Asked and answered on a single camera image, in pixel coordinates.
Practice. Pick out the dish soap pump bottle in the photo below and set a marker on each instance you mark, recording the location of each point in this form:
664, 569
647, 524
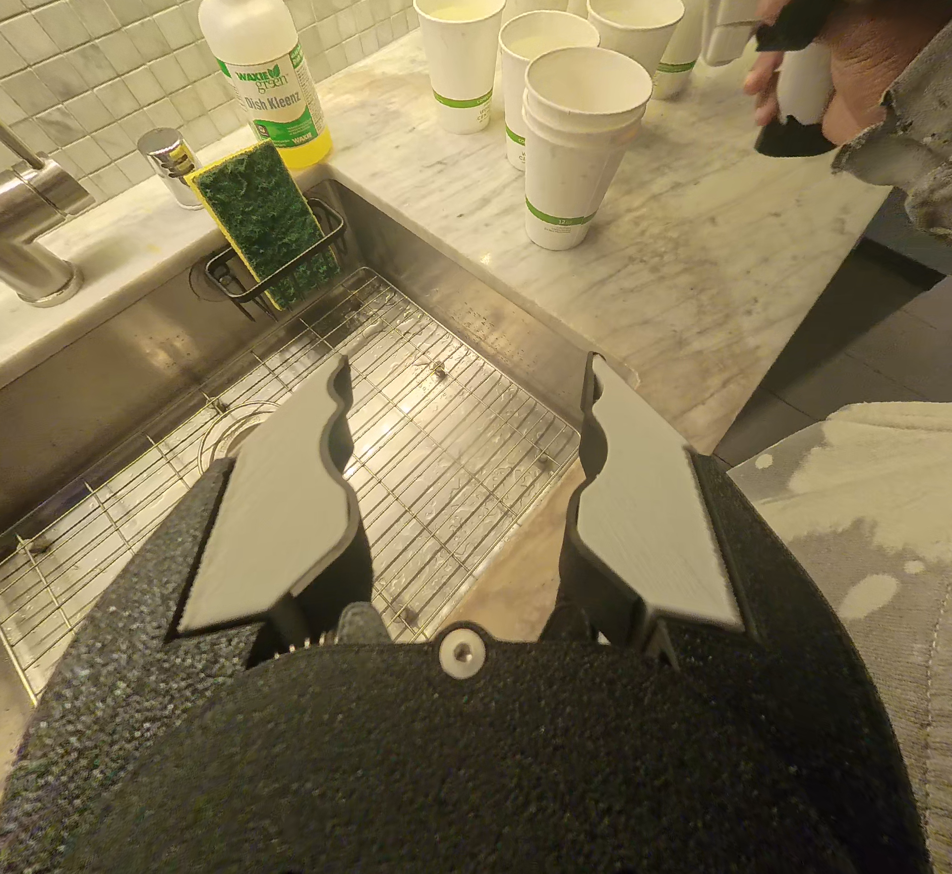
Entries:
253, 34

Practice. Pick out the steel kitchen faucet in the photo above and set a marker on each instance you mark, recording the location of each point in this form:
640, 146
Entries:
37, 249

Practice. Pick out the stainless steel sink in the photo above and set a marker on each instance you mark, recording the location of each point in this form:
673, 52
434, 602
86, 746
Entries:
111, 368

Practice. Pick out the green and yellow sponge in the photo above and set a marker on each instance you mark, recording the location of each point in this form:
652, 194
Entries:
253, 212

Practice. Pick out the chrome sink cap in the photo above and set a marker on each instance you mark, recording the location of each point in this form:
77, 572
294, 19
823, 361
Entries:
167, 160

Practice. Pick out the steel sink drain strainer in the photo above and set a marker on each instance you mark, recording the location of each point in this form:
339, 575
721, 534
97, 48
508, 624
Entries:
230, 428

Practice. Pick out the person's grey mottled garment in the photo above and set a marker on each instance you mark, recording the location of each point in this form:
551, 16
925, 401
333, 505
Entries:
840, 517

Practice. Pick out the person's right hand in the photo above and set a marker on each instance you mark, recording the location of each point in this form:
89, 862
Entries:
870, 48

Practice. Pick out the person's right forearm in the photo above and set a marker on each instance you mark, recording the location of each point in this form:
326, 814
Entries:
922, 145

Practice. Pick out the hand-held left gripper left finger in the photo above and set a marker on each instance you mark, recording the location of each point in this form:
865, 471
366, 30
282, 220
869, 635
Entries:
260, 524

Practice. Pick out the group of white paper cups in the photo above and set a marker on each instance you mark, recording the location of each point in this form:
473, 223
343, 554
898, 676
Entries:
461, 56

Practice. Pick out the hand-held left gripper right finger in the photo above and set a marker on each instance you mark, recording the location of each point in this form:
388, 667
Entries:
658, 524

